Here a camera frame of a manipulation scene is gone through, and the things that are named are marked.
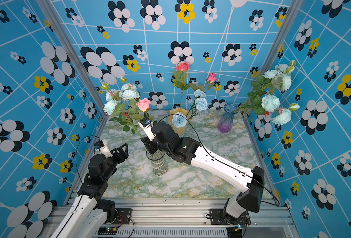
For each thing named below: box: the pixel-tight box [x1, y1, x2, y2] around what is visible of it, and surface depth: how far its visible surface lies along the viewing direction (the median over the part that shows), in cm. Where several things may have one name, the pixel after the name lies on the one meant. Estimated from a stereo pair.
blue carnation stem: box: [172, 88, 208, 129], surface depth 75 cm
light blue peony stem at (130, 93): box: [119, 76, 141, 131], surface depth 68 cm
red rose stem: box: [172, 61, 190, 113], surface depth 91 cm
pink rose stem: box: [135, 98, 155, 121], surface depth 65 cm
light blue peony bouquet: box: [232, 59, 300, 125], surface depth 66 cm
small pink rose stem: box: [189, 72, 218, 92], surface depth 82 cm
